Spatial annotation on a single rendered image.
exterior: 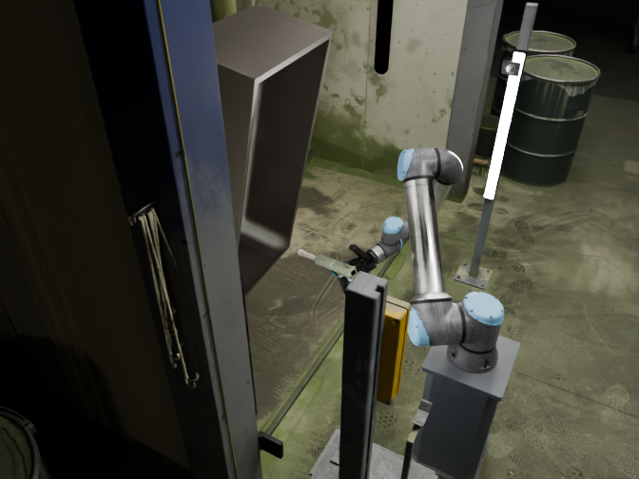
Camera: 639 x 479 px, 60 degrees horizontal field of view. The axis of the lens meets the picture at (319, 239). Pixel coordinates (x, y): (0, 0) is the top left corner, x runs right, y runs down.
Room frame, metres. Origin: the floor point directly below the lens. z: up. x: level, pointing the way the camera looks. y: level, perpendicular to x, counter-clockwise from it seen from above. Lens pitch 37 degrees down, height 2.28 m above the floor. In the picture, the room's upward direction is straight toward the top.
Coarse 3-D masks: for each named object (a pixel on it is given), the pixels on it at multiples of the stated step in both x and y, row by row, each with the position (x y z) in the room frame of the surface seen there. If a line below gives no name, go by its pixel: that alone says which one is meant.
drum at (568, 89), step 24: (528, 72) 3.91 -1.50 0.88; (600, 72) 3.92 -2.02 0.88; (528, 96) 3.87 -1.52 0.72; (552, 96) 3.76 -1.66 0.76; (576, 96) 3.75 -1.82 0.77; (528, 120) 3.84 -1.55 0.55; (552, 120) 3.74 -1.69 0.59; (576, 120) 3.76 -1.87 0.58; (528, 144) 3.80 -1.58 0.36; (552, 144) 3.74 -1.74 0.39; (576, 144) 3.85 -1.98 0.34; (504, 168) 3.93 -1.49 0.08; (528, 168) 3.78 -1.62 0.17; (552, 168) 3.75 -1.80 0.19
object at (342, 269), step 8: (304, 256) 2.22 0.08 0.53; (312, 256) 2.17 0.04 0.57; (320, 256) 2.13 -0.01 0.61; (320, 264) 2.08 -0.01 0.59; (328, 264) 2.03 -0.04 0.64; (336, 264) 1.99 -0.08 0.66; (344, 264) 1.95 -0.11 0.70; (344, 272) 1.92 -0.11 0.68; (344, 280) 1.97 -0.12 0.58; (344, 288) 1.96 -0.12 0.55
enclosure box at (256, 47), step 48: (240, 48) 1.96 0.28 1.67; (288, 48) 2.03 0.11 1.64; (240, 96) 1.78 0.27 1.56; (288, 96) 2.38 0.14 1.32; (240, 144) 1.79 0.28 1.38; (288, 144) 2.39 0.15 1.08; (240, 192) 1.80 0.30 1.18; (288, 192) 2.39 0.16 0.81; (240, 240) 2.39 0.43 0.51; (288, 240) 2.37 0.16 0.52
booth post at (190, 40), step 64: (128, 0) 1.03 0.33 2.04; (192, 0) 1.12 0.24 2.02; (128, 64) 1.04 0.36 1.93; (192, 64) 1.10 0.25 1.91; (128, 128) 1.06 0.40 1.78; (192, 128) 1.07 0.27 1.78; (128, 192) 1.08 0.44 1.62; (192, 192) 1.05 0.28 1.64; (192, 256) 1.02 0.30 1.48; (192, 320) 1.02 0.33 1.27; (192, 384) 1.05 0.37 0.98; (192, 448) 1.08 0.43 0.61; (256, 448) 1.15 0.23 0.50
